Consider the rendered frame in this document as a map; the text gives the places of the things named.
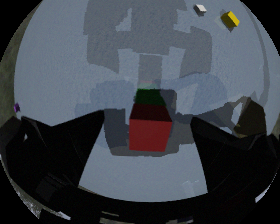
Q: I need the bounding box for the red block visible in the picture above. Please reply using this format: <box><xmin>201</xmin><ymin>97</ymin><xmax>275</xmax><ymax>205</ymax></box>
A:
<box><xmin>128</xmin><ymin>104</ymin><xmax>172</xmax><ymax>152</ymax></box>

